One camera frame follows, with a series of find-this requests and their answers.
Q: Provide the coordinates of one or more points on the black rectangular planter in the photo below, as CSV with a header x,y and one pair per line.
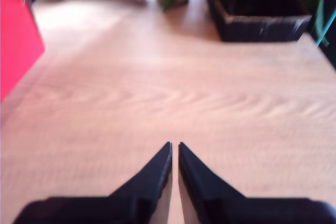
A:
x,y
262,28

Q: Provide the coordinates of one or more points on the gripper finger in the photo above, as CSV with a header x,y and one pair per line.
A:
x,y
207,197
147,195

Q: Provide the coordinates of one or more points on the red Nike shoebox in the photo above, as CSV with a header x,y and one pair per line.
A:
x,y
15,37

